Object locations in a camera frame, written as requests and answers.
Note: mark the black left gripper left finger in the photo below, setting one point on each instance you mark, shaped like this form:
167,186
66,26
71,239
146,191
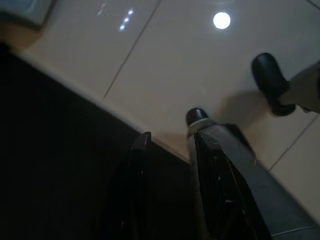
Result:
132,195

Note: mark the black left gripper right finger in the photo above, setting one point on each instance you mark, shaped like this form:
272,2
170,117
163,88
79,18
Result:
220,200

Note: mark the dark teal fridge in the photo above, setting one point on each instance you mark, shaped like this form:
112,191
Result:
25,12

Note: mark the black floor mat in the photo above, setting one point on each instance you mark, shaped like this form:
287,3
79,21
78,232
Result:
50,150

